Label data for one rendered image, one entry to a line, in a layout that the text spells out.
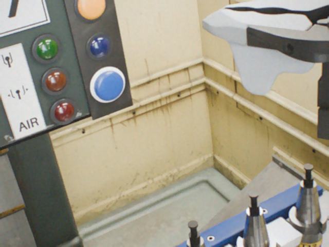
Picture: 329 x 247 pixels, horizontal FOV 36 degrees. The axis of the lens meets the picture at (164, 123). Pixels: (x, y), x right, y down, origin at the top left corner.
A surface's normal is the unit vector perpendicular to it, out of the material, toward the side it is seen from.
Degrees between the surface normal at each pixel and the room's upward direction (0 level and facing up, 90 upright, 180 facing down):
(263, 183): 24
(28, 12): 90
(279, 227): 0
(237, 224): 0
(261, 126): 90
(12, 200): 89
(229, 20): 42
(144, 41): 90
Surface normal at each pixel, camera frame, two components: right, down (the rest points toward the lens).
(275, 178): -0.47, -0.64
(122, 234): -0.14, -0.85
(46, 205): 0.48, 0.39
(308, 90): -0.87, 0.34
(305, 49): -0.51, 0.50
